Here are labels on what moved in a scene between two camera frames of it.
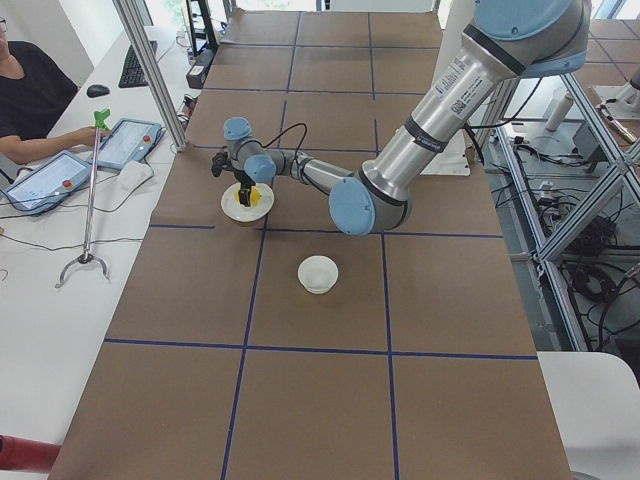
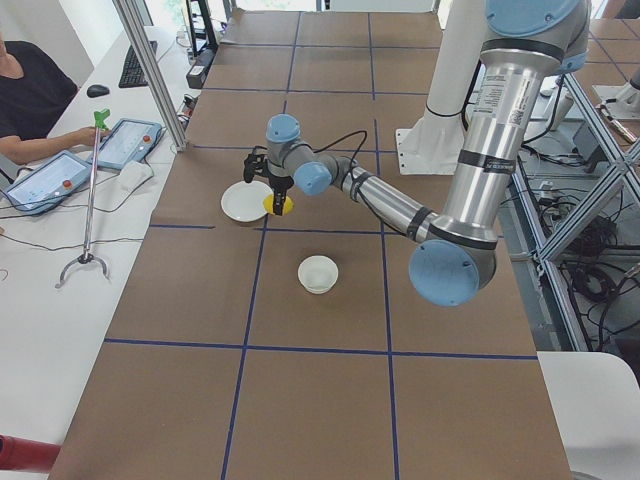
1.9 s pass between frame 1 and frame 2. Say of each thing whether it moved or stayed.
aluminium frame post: stayed
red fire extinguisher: stayed
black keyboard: stayed
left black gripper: moved
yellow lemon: moved
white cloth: stayed
